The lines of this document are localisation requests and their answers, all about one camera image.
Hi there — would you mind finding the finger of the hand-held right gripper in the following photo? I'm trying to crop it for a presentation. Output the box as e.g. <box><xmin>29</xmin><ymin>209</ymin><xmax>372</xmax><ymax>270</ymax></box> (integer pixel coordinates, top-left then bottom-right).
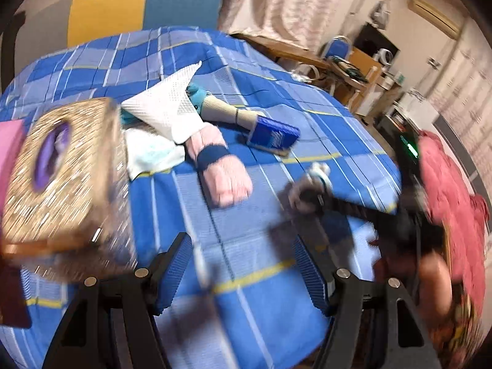
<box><xmin>288</xmin><ymin>186</ymin><xmax>337</xmax><ymax>216</ymax></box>
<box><xmin>303</xmin><ymin>161</ymin><xmax>341</xmax><ymax>202</ymax></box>

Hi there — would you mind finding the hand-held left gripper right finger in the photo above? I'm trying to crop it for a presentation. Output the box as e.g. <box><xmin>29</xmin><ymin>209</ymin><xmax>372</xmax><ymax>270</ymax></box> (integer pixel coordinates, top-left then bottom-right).
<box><xmin>294</xmin><ymin>234</ymin><xmax>442</xmax><ymax>369</ymax></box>

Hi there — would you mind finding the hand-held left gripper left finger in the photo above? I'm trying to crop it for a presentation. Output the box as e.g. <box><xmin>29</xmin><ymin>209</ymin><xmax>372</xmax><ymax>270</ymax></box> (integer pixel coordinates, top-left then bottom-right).
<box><xmin>40</xmin><ymin>232</ymin><xmax>193</xmax><ymax>369</ymax></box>

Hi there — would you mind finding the beige gauze bandage roll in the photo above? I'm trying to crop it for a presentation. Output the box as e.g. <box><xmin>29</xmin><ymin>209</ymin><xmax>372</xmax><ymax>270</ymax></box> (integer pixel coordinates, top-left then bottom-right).
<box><xmin>200</xmin><ymin>92</ymin><xmax>266</xmax><ymax>133</ymax></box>

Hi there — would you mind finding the person's right forearm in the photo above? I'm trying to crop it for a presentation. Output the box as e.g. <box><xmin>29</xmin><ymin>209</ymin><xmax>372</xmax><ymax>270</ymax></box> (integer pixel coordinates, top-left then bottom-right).
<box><xmin>417</xmin><ymin>252</ymin><xmax>456</xmax><ymax>318</ymax></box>

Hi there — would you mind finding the pink fleece garment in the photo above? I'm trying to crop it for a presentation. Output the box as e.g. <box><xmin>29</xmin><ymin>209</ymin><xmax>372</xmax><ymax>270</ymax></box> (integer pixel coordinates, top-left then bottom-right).
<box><xmin>417</xmin><ymin>131</ymin><xmax>492</xmax><ymax>308</ymax></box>

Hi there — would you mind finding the blue plaid bed sheet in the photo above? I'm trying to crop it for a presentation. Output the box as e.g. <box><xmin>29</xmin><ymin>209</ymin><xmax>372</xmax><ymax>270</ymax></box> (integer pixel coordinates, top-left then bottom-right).
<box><xmin>0</xmin><ymin>26</ymin><xmax>403</xmax><ymax>369</ymax></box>

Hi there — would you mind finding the blue tissue packet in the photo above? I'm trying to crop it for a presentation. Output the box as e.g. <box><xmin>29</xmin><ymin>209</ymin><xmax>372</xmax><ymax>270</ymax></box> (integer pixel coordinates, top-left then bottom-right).
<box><xmin>246</xmin><ymin>114</ymin><xmax>300</xmax><ymax>157</ymax></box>

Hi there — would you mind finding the pink rolled cloth navy band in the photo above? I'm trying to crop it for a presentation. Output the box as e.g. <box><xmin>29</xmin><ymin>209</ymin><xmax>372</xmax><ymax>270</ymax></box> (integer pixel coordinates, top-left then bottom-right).
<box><xmin>184</xmin><ymin>122</ymin><xmax>253</xmax><ymax>207</ymax></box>

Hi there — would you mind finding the white appliance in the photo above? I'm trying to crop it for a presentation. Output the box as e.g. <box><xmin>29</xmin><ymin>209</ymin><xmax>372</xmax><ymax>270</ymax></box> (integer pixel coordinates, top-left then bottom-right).
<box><xmin>400</xmin><ymin>90</ymin><xmax>439</xmax><ymax>125</ymax></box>

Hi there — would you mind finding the wooden shelf unit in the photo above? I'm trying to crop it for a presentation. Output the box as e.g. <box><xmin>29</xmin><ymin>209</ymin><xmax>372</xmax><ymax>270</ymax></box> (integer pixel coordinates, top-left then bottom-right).
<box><xmin>346</xmin><ymin>48</ymin><xmax>402</xmax><ymax>118</ymax></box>

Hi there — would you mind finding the light blue face mask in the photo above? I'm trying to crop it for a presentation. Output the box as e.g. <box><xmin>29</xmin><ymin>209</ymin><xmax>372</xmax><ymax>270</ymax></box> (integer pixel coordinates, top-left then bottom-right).
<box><xmin>125</xmin><ymin>128</ymin><xmax>186</xmax><ymax>181</ymax></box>

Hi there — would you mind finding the colourful patterned garment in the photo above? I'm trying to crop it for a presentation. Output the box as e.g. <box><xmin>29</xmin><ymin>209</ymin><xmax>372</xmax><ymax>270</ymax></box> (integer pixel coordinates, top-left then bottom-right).
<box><xmin>427</xmin><ymin>296</ymin><xmax>489</xmax><ymax>358</ymax></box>

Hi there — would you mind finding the wooden desk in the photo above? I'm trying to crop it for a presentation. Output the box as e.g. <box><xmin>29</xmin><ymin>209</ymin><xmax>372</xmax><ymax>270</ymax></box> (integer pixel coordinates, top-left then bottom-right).
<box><xmin>231</xmin><ymin>33</ymin><xmax>371</xmax><ymax>87</ymax></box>

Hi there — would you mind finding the blue chair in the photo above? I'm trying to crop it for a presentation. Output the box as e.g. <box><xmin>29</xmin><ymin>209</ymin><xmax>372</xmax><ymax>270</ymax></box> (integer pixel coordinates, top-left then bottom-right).
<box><xmin>325</xmin><ymin>35</ymin><xmax>357</xmax><ymax>61</ymax></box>

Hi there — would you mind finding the gold glitter tissue box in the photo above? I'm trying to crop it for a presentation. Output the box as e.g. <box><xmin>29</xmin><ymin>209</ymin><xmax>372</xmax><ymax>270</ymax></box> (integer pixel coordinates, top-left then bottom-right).
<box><xmin>0</xmin><ymin>98</ymin><xmax>138</xmax><ymax>277</ymax></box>

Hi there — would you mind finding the dark red flat case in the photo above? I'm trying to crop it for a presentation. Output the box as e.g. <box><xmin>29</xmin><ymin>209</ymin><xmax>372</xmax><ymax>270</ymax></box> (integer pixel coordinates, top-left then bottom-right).
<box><xmin>0</xmin><ymin>265</ymin><xmax>32</xmax><ymax>329</ymax></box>

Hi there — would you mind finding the white mesh cloth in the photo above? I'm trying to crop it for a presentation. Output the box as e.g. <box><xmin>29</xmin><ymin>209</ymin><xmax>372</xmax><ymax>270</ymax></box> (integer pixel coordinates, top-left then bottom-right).
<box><xmin>121</xmin><ymin>61</ymin><xmax>203</xmax><ymax>145</ymax></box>

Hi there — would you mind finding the beige patterned curtain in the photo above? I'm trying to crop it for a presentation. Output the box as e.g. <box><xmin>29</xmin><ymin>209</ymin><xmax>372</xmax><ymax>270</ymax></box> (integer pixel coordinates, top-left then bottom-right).
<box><xmin>108</xmin><ymin>0</ymin><xmax>389</xmax><ymax>49</ymax></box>

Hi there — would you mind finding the pink box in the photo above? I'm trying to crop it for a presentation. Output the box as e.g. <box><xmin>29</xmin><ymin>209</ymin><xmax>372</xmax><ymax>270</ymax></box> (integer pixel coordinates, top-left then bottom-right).
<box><xmin>0</xmin><ymin>120</ymin><xmax>26</xmax><ymax>216</ymax></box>

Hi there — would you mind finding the grey yellow blue headboard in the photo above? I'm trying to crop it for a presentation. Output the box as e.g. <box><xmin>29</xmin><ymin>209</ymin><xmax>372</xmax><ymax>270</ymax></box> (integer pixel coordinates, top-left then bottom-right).
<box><xmin>11</xmin><ymin>0</ymin><xmax>224</xmax><ymax>70</ymax></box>

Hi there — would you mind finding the wall air conditioner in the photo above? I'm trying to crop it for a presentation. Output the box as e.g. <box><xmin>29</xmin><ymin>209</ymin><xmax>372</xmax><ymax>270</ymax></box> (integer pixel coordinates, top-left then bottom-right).
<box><xmin>408</xmin><ymin>0</ymin><xmax>462</xmax><ymax>40</ymax></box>

